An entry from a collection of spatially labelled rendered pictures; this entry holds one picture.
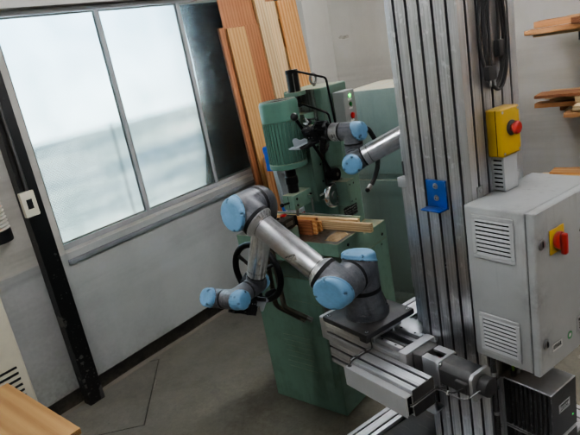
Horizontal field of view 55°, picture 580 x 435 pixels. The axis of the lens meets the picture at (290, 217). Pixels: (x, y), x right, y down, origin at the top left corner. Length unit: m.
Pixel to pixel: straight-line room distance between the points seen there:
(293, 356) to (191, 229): 1.35
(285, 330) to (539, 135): 2.55
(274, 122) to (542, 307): 1.39
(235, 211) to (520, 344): 0.94
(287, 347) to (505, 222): 1.59
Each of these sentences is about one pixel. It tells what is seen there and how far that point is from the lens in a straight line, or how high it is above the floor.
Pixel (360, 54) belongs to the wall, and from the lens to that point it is 5.00.
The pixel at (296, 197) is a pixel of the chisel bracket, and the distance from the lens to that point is 2.60.
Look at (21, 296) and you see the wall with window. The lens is 3.26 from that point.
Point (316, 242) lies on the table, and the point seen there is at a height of 0.90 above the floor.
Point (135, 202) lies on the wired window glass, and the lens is 3.64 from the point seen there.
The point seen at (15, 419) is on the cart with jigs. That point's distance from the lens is 2.58.
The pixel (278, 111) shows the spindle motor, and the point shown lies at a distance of 2.48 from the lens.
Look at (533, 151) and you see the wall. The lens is 4.55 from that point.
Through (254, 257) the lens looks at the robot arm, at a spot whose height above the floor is 1.00.
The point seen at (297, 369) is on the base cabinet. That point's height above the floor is 0.19.
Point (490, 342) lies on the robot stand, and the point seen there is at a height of 0.82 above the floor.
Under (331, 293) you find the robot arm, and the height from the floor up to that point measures 0.99.
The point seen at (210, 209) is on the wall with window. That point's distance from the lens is 3.94.
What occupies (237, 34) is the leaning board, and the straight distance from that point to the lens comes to 4.06.
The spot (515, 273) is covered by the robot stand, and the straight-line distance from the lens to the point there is 1.59.
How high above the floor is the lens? 1.73
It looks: 17 degrees down
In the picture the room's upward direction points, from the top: 11 degrees counter-clockwise
